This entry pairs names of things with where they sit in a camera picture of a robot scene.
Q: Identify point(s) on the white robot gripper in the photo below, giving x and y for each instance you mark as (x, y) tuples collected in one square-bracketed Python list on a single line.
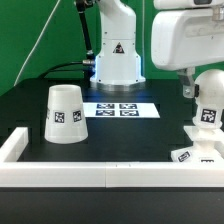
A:
[(186, 38)]

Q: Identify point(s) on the white lamp bulb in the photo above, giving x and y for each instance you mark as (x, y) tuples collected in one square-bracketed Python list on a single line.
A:
[(210, 101)]

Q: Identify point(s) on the white lamp base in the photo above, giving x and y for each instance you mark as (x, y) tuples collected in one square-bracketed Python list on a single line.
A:
[(203, 149)]

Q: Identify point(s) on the white lamp shade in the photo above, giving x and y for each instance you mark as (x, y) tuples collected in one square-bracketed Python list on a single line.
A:
[(65, 121)]

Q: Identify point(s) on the white fiducial marker sheet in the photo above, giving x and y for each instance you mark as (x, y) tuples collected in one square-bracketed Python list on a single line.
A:
[(121, 110)]

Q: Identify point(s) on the white table border frame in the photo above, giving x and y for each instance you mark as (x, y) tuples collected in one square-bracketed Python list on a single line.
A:
[(14, 173)]

